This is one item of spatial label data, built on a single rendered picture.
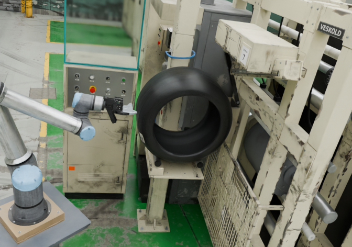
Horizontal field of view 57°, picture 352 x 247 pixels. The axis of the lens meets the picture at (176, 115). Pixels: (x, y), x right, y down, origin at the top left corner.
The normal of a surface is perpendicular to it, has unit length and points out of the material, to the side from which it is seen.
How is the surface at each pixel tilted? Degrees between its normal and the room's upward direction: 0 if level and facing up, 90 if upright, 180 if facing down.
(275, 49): 90
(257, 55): 90
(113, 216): 0
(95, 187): 90
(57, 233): 0
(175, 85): 48
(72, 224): 0
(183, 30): 90
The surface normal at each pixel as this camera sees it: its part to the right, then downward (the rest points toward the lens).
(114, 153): 0.15, 0.44
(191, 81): 0.18, -0.36
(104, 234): 0.15, -0.89
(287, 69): 0.20, 0.15
